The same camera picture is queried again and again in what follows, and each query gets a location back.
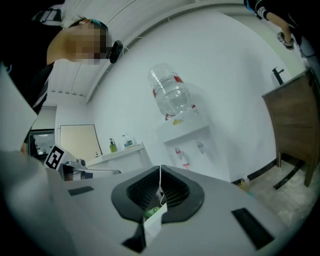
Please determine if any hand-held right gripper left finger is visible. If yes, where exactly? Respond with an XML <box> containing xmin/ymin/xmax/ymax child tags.
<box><xmin>53</xmin><ymin>165</ymin><xmax>161</xmax><ymax>256</ymax></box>

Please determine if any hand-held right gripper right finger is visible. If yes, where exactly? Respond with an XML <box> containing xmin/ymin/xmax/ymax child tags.
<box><xmin>149</xmin><ymin>164</ymin><xmax>291</xmax><ymax>256</ymax></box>

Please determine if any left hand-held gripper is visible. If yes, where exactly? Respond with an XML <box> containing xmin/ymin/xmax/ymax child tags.
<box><xmin>44</xmin><ymin>143</ymin><xmax>122</xmax><ymax>182</ymax></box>

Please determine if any white appliance cabinet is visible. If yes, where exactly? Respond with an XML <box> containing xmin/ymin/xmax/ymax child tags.
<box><xmin>156</xmin><ymin>109</ymin><xmax>235</xmax><ymax>185</ymax></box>

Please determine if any clear water bottle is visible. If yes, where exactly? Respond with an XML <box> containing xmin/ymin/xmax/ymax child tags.
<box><xmin>148</xmin><ymin>63</ymin><xmax>200</xmax><ymax>122</ymax></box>

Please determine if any dark wooden cabinet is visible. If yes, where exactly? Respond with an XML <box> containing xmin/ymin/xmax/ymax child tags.
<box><xmin>261</xmin><ymin>68</ymin><xmax>320</xmax><ymax>188</ymax></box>

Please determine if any black microwave oven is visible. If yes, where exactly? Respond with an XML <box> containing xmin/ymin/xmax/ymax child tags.
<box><xmin>28</xmin><ymin>128</ymin><xmax>56</xmax><ymax>160</ymax></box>

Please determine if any beige board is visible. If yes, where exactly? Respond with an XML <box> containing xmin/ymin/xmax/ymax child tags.
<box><xmin>59</xmin><ymin>124</ymin><xmax>103</xmax><ymax>161</ymax></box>

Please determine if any green soap bottle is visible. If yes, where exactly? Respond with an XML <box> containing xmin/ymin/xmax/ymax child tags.
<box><xmin>108</xmin><ymin>137</ymin><xmax>118</xmax><ymax>154</ymax></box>

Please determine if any clear labelled bottle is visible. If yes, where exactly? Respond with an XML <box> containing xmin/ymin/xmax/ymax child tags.
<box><xmin>121</xmin><ymin>134</ymin><xmax>135</xmax><ymax>150</ymax></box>

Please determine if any person's head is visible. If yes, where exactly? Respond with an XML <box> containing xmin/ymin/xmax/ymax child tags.
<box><xmin>46</xmin><ymin>16</ymin><xmax>110</xmax><ymax>65</ymax></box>

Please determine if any person's black shirt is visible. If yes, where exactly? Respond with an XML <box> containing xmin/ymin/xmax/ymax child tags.
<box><xmin>0</xmin><ymin>0</ymin><xmax>66</xmax><ymax>115</ymax></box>

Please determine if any black faucet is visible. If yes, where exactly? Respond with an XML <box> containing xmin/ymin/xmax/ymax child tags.
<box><xmin>271</xmin><ymin>66</ymin><xmax>285</xmax><ymax>86</ymax></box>

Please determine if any black head camera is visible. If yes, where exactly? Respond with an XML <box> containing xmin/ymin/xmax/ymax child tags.
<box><xmin>108</xmin><ymin>39</ymin><xmax>124</xmax><ymax>64</ymax></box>

